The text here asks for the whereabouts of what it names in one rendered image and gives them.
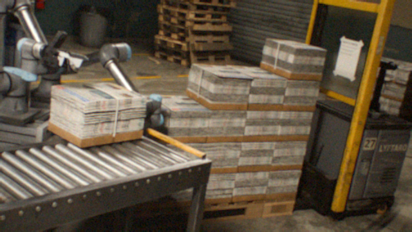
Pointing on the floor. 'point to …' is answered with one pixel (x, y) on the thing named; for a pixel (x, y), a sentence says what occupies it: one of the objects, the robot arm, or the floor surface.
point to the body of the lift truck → (376, 165)
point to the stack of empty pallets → (179, 22)
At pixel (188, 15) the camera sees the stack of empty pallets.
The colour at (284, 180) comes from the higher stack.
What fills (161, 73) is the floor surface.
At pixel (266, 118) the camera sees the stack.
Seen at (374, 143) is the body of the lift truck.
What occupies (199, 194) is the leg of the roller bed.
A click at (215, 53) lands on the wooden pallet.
